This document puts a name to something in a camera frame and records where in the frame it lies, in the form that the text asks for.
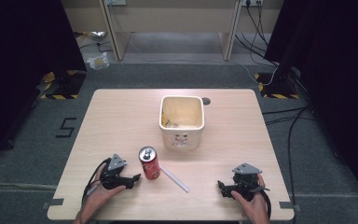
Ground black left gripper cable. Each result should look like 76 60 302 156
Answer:
81 157 112 206

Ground red soda can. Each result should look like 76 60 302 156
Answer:
138 146 161 181

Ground white plastic tube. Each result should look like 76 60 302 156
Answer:
159 165 190 194

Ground white square bin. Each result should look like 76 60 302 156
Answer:
158 94 206 151

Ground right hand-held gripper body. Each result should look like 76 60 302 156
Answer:
231 162 270 202

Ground person's left hand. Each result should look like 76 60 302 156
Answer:
78 169 127 218

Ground white wall socket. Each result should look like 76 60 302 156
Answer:
241 0 265 7

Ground wooden desk leg panel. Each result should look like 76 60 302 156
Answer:
98 0 132 62
218 0 244 62

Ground yellow black striped stand base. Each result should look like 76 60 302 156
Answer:
254 72 301 100
39 70 88 101

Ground clear plastic bag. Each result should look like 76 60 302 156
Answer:
86 51 110 71

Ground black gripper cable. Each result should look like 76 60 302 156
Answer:
81 157 112 206
259 188 273 220

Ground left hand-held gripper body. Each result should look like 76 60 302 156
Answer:
99 153 129 191

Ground grey tape strip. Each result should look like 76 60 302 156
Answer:
41 198 65 210
279 201 302 213

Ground black wall socket cables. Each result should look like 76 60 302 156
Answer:
234 2 279 67

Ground black floor cable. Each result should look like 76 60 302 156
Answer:
261 105 317 224

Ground silver foil bag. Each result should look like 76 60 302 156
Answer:
88 30 107 41

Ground person's right hand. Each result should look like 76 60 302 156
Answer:
230 174 271 224

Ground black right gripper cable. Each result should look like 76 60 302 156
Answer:
259 188 273 220

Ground black curtain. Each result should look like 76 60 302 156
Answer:
264 0 358 213
0 0 88 166

